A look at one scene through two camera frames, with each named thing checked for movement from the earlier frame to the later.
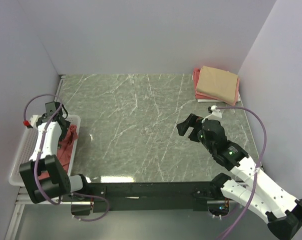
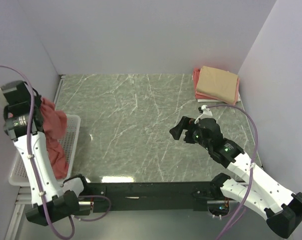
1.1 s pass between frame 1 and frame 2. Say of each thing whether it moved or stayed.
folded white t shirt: stayed
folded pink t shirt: stayed
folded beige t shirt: stayed
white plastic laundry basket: stayed
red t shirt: moved
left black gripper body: moved
